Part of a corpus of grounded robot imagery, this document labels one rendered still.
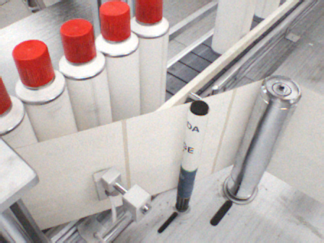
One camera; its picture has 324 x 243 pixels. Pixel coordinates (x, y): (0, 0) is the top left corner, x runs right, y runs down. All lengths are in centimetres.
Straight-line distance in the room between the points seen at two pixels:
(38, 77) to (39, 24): 53
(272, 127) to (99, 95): 19
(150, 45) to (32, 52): 15
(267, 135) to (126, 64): 18
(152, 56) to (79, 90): 11
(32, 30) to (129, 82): 47
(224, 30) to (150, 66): 22
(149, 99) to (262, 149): 19
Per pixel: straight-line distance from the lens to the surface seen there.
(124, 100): 42
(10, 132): 32
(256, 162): 37
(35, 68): 32
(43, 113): 35
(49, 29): 83
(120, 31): 37
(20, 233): 23
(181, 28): 57
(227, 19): 61
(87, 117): 39
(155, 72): 44
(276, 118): 32
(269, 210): 46
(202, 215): 43
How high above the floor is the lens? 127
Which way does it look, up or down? 48 degrees down
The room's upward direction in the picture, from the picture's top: 2 degrees clockwise
